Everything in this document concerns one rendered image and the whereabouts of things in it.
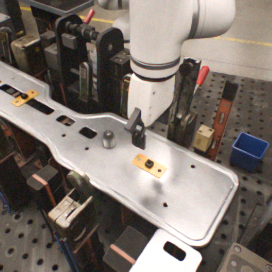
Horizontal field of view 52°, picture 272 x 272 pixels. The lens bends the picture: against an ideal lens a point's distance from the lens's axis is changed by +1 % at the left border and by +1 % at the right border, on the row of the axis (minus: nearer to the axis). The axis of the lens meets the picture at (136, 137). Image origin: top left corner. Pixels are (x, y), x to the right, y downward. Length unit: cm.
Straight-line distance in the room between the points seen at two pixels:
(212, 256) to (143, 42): 68
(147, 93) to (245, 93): 106
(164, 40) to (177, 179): 35
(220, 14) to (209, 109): 93
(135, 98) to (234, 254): 31
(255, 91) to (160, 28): 115
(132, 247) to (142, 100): 30
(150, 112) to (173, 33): 14
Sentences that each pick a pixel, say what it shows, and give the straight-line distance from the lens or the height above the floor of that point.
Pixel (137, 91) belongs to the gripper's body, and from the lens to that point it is 47.
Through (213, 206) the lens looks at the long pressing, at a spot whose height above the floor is 100.
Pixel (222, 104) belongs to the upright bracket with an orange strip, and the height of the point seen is 114.
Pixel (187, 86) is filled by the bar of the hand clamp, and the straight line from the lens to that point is 68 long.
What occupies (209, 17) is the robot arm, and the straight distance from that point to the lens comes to 44.
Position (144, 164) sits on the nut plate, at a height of 101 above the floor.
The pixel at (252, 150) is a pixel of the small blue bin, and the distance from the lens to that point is 117.
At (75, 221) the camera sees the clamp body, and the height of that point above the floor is 103.
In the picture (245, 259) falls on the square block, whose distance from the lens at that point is 54.
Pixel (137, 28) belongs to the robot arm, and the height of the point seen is 136.
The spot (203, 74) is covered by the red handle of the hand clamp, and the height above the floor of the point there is 114.
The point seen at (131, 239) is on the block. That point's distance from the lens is 60.
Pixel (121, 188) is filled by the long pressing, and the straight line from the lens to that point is 64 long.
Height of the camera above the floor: 153
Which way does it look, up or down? 46 degrees down
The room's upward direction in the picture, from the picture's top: straight up
